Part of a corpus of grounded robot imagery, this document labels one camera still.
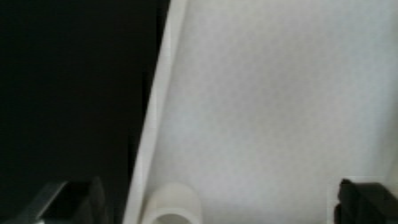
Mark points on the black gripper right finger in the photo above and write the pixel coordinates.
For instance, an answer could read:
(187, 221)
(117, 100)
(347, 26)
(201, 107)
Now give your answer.
(368, 204)

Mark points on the white desk top tray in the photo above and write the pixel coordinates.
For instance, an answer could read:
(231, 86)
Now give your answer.
(272, 116)

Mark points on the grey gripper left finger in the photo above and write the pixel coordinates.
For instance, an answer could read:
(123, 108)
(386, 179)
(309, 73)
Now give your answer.
(68, 203)

